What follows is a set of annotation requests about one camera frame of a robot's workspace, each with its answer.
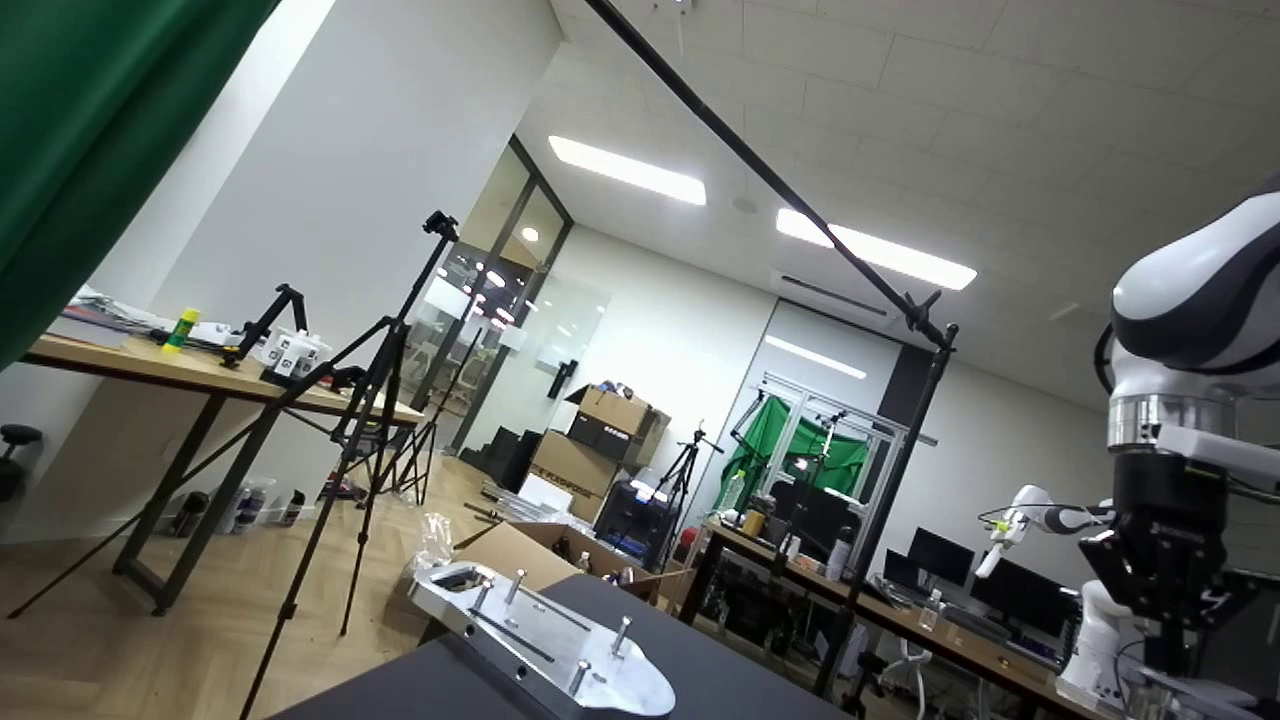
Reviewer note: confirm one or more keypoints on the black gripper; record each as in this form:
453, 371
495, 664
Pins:
1165, 535

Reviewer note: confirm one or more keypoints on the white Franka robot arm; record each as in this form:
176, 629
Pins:
1201, 314

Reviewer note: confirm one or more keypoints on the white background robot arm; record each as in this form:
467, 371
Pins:
1099, 641

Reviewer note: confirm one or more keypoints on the open flat cardboard box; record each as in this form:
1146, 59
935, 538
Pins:
535, 550

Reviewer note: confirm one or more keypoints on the clear plastic bottle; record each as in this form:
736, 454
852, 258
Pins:
433, 542

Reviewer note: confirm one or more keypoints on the yellow green bottle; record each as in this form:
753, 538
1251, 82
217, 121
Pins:
176, 328

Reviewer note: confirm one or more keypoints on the wide black computer monitor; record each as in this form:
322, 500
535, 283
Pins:
1022, 597

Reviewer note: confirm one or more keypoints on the small black computer monitor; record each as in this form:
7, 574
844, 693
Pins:
940, 556

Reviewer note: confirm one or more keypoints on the long wooden office desk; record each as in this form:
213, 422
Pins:
935, 629

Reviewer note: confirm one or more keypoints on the black upright stand pole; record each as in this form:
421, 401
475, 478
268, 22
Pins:
896, 482

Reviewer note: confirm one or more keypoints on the wide green hanging cloth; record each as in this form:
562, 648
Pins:
829, 456

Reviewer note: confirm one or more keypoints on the dim ceiling light strip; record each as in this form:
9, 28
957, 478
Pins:
812, 357

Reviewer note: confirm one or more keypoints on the long ceiling light panel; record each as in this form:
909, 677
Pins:
875, 248

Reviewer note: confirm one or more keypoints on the narrow green hanging cloth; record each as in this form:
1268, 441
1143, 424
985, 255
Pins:
756, 447

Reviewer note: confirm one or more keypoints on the short black background tripod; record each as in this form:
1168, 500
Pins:
682, 473

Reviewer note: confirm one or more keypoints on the black box machine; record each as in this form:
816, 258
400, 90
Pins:
634, 519

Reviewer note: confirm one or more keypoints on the black overhead boom pole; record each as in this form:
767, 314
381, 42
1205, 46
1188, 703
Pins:
761, 167

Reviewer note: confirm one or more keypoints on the small cardboard box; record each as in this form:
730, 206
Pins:
616, 411

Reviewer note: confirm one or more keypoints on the large cardboard box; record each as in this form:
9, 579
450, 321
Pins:
572, 461

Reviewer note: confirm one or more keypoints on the silver metal mounting plate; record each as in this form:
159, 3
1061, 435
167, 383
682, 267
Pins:
545, 633

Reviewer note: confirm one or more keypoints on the short ceiling light panel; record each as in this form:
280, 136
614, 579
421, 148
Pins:
626, 168

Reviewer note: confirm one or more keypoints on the white clutter on table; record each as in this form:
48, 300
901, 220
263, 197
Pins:
294, 352

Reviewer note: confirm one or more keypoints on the small black tabletop tripod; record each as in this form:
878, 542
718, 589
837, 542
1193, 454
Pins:
268, 314

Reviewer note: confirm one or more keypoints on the wooden table with black legs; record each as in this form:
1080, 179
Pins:
144, 360

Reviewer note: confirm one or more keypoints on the stack of papers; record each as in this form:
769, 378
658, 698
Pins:
112, 317

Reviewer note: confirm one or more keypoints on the green curtain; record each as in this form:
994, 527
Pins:
81, 121

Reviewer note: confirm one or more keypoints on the tall black camera tripod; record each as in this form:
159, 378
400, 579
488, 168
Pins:
381, 385

